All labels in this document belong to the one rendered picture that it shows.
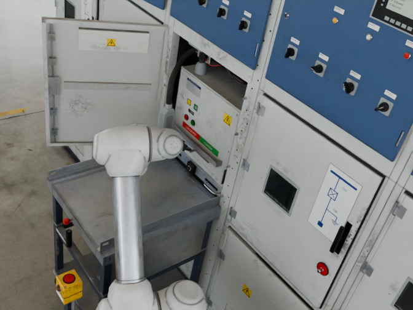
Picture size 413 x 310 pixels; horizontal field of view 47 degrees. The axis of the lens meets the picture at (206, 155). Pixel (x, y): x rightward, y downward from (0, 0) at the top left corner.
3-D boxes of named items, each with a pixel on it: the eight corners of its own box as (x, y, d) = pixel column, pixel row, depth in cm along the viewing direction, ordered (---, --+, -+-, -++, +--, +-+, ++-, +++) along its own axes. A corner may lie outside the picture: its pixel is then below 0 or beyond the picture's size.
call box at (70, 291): (64, 306, 190) (63, 290, 185) (55, 291, 195) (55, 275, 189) (82, 297, 195) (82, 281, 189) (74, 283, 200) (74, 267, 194)
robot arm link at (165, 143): (177, 124, 184) (142, 125, 180) (189, 126, 167) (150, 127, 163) (177, 158, 185) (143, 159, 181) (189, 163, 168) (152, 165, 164)
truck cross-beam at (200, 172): (222, 200, 249) (224, 191, 246) (165, 145, 281) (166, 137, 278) (228, 197, 252) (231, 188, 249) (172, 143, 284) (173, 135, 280)
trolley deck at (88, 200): (102, 267, 211) (103, 258, 207) (47, 186, 247) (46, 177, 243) (219, 217, 249) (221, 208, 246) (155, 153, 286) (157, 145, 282)
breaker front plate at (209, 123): (220, 190, 249) (238, 112, 221) (169, 141, 277) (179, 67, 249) (222, 189, 249) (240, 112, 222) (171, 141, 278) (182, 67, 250)
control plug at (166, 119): (161, 137, 262) (165, 111, 252) (157, 133, 265) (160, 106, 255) (173, 134, 267) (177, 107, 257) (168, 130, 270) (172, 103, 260)
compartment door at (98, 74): (46, 139, 271) (42, 13, 228) (155, 138, 289) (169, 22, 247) (46, 146, 266) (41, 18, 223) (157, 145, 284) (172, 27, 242)
